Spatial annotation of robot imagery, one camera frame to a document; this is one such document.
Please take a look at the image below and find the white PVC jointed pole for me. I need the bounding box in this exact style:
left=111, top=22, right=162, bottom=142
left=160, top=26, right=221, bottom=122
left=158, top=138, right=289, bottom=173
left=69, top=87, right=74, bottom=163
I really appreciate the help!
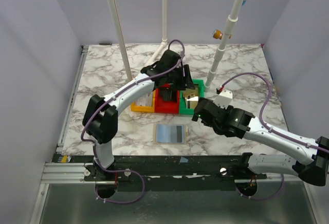
left=205, top=0, right=243, bottom=91

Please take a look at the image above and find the yellow plastic bin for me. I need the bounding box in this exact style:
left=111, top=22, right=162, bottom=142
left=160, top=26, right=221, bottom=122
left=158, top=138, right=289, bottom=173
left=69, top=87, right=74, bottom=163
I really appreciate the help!
left=131, top=91, right=155, bottom=113

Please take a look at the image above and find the dark card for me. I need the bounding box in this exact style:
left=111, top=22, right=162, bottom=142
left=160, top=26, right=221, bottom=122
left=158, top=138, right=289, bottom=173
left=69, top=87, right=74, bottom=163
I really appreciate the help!
left=159, top=88, right=177, bottom=102
left=174, top=125, right=185, bottom=143

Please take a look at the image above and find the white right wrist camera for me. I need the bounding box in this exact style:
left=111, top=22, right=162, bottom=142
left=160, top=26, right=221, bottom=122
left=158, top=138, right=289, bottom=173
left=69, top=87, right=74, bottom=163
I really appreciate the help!
left=214, top=90, right=233, bottom=108

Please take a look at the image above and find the green plastic bin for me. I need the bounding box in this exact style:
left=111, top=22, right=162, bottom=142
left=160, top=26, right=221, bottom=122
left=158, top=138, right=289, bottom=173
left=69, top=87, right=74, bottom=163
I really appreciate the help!
left=179, top=79, right=205, bottom=115

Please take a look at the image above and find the red plastic bin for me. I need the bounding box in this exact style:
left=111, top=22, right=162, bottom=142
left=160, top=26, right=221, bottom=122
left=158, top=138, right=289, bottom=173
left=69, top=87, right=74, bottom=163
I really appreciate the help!
left=155, top=87, right=180, bottom=114

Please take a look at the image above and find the white PVC pipe frame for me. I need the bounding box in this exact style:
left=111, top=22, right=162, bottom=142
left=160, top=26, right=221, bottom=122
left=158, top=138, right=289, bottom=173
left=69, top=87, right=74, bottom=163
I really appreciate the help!
left=147, top=0, right=168, bottom=64

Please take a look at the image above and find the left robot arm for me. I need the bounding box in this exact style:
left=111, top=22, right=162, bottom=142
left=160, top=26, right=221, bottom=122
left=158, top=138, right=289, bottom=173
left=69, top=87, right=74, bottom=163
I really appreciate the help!
left=81, top=49, right=194, bottom=169

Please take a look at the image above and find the beige card holder wallet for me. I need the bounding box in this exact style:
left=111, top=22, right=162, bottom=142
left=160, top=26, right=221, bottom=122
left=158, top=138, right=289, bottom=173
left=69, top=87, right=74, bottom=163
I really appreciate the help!
left=153, top=123, right=189, bottom=145

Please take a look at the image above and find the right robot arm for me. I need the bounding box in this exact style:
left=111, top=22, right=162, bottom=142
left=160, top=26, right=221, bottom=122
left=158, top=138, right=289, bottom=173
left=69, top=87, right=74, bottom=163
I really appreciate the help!
left=192, top=98, right=328, bottom=186

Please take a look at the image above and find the black mounting rail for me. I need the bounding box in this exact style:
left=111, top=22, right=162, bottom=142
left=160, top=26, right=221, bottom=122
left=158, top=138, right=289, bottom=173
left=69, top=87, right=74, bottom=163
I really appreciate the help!
left=84, top=153, right=267, bottom=192

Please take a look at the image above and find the orange knob on pole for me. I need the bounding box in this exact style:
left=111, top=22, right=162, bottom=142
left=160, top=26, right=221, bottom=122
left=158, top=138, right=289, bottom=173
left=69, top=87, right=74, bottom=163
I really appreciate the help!
left=212, top=29, right=225, bottom=40

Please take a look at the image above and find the white left PVC pole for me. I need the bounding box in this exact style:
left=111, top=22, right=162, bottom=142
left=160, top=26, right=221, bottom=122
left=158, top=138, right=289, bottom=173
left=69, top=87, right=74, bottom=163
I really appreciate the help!
left=107, top=0, right=133, bottom=81

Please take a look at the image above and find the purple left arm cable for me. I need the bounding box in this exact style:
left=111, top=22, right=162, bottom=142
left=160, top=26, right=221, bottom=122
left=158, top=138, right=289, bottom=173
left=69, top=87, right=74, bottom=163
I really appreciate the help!
left=81, top=39, right=186, bottom=170

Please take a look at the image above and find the white striped card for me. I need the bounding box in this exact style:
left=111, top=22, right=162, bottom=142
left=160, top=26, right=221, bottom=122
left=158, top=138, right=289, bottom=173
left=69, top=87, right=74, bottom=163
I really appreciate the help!
left=135, top=92, right=153, bottom=107

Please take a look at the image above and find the gold cards stack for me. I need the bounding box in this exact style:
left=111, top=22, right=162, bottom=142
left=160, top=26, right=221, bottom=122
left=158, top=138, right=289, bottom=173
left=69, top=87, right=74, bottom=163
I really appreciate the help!
left=182, top=92, right=199, bottom=109

